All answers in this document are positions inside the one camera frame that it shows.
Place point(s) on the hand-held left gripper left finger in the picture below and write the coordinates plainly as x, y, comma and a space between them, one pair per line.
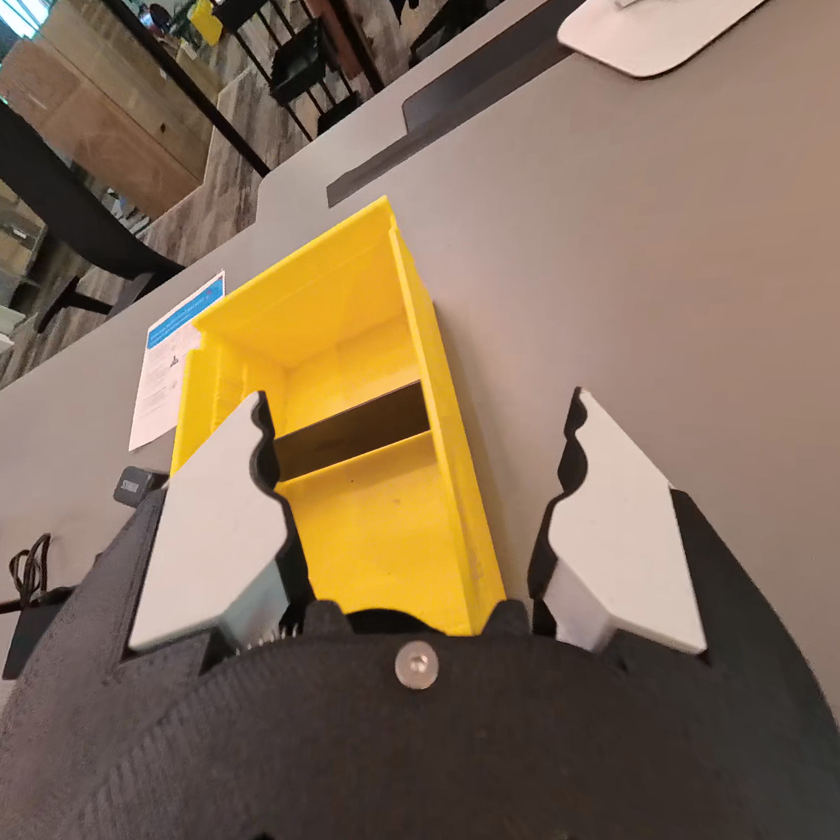
210, 538

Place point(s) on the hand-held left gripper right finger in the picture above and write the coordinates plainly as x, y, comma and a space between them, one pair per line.
623, 538

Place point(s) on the yellow plastic bin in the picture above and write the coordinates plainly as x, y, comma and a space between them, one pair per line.
367, 525

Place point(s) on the black desk controller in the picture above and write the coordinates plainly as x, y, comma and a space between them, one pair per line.
131, 487

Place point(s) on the white blue paper sheet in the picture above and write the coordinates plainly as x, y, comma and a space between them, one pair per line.
157, 387

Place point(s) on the black bin divider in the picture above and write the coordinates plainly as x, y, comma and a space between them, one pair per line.
354, 433

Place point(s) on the black office chair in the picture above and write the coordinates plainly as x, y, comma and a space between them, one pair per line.
79, 216

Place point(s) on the wooden cabinet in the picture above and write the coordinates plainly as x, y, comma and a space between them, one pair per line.
98, 118

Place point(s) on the white base tablet stand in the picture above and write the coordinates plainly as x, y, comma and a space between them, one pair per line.
643, 39

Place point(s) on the yellow container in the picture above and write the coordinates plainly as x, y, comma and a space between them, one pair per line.
207, 23

